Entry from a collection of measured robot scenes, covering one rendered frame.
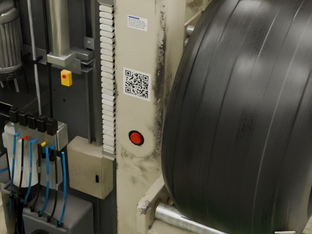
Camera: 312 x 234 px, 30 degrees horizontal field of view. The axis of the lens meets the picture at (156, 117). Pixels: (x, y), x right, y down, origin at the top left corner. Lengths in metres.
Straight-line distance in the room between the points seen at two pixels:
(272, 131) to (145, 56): 0.40
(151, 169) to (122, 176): 0.10
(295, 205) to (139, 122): 0.48
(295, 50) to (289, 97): 0.09
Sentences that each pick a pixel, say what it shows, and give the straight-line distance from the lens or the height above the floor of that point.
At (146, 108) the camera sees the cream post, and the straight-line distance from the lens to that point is 1.43.
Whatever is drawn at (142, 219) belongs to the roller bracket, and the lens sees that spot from 1.48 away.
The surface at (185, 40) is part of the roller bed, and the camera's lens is 1.77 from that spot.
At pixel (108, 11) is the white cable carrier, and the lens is 1.37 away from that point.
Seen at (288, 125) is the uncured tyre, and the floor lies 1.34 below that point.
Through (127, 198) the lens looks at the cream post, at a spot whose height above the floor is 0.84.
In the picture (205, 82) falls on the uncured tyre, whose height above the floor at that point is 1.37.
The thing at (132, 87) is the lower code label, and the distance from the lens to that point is 1.42.
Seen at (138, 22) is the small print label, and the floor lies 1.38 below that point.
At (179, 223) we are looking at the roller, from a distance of 1.48.
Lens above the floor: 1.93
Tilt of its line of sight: 34 degrees down
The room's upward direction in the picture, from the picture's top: 2 degrees clockwise
